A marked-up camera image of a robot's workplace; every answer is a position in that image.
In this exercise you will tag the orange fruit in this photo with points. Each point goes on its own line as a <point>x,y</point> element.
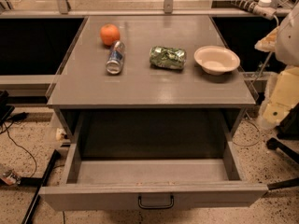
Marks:
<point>109,33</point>

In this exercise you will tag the grey cabinet counter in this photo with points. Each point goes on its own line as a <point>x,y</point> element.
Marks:
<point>85,84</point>

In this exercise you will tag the small red floor device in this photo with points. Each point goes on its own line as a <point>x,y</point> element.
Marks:
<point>9,176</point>

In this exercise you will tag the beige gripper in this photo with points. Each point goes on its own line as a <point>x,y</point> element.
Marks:
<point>289,44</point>

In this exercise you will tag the black top drawer handle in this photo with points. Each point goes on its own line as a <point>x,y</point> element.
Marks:
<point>156,202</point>

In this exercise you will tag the blue silver soda can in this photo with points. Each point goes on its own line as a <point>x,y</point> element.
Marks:
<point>116,58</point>

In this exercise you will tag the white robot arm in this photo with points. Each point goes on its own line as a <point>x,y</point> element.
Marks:
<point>282,90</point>

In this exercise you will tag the black metal floor frame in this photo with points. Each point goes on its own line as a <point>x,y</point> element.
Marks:
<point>38,183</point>

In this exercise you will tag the black box at left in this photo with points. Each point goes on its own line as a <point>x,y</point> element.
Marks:
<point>5,108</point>

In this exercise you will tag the white power strip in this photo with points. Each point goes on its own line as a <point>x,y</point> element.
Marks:
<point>261,7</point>

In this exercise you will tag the white paper bowl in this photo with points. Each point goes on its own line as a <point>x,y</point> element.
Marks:
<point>216,60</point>

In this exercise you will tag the crushed green soda can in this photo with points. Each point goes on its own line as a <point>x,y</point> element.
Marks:
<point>168,58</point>

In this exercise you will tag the grey top drawer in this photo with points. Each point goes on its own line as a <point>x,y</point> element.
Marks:
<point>117,155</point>

